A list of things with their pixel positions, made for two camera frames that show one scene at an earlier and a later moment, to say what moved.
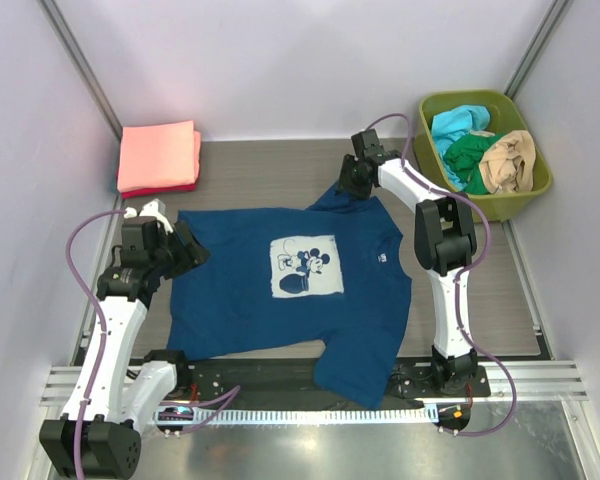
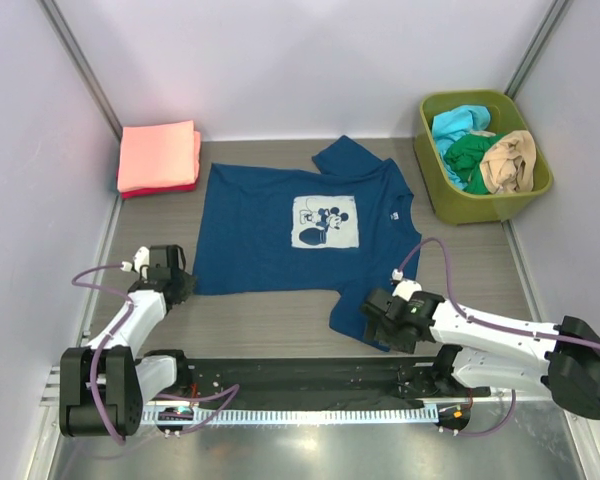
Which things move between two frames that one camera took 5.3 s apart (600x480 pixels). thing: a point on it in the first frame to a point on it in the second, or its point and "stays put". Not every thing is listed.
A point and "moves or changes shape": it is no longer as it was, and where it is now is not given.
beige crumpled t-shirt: (508, 163) stays put
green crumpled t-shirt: (463, 157) stays put
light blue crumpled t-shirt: (454, 122) stays put
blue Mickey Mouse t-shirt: (333, 274) moves or changes shape
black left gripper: (190, 255) to (188, 285)
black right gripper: (361, 193) to (376, 331)
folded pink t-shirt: (158, 155) stays put
